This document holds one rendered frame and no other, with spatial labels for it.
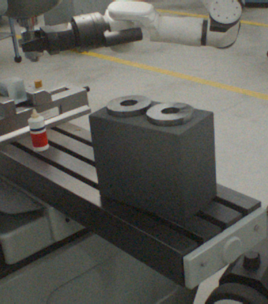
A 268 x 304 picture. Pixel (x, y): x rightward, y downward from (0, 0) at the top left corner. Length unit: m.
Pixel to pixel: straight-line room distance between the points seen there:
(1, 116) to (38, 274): 0.43
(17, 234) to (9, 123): 0.33
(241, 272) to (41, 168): 0.59
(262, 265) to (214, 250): 0.52
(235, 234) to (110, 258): 0.57
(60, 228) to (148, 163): 0.39
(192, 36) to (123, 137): 0.42
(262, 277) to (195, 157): 0.56
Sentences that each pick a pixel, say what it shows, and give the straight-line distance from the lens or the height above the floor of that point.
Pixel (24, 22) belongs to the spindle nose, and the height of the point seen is 1.29.
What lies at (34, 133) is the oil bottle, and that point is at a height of 1.02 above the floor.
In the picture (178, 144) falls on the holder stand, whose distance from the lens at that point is 1.00.
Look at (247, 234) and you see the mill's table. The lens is 1.12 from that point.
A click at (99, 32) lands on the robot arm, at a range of 1.40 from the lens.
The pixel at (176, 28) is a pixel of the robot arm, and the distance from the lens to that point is 1.41.
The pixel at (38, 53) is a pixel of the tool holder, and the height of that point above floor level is 1.21.
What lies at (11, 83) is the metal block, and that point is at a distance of 1.55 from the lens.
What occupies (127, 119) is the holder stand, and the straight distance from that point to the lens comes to 1.08.
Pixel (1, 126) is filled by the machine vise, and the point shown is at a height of 1.01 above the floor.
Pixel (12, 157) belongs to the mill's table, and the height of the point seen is 0.97.
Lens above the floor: 1.56
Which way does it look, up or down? 26 degrees down
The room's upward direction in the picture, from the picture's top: 6 degrees counter-clockwise
